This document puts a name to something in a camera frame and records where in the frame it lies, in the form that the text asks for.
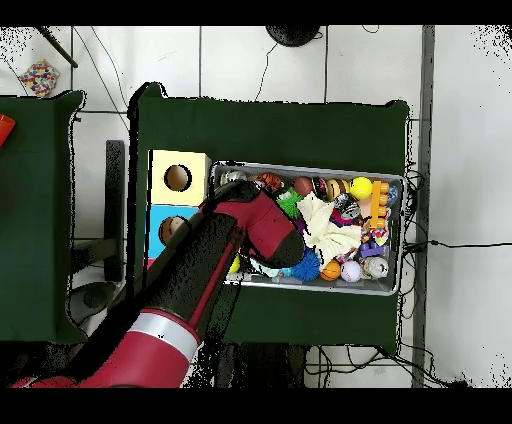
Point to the red robot arm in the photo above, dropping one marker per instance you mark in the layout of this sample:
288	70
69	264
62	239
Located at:
184	296

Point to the wooden box with three holes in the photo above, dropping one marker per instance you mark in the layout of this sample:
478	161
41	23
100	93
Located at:
164	172

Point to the clear mesh bin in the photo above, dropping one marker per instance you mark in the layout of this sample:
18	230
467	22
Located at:
344	286

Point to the green furry googly-eyed toy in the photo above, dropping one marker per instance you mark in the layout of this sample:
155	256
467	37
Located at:
290	202

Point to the yellow smiley ball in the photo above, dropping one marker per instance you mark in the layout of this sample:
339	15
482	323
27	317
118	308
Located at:
234	265

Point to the cream knitted cloth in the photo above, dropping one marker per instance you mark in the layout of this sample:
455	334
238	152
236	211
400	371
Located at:
328	228

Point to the small blue spiky ball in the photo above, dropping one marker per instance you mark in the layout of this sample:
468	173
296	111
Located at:
310	266

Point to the yellow tennis ball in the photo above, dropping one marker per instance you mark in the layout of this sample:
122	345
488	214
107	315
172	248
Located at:
361	188

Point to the orange toy brick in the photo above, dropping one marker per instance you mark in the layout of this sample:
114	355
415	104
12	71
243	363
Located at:
379	200

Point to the black round base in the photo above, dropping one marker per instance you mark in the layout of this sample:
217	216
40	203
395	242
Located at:
292	34

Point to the grey metal strip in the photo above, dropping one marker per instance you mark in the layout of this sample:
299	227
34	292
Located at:
428	120

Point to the dark green side table cloth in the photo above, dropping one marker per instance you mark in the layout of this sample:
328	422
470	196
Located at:
40	200

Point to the colourful patterned packet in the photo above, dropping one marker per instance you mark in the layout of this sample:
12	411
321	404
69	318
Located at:
38	78

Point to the black rod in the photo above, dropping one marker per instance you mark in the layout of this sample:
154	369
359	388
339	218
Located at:
58	48

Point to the small red object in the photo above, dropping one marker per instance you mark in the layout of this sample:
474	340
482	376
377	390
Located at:
4	128

